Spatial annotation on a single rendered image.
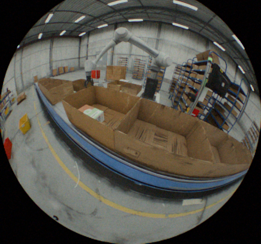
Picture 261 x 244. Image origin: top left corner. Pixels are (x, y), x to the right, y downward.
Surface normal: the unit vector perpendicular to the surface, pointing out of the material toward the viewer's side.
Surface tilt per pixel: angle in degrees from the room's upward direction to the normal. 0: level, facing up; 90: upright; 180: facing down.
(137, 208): 0
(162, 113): 89
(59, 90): 90
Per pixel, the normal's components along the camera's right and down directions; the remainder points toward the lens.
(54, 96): 0.90, 0.35
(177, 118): -0.40, 0.49
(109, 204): 0.13, -0.80
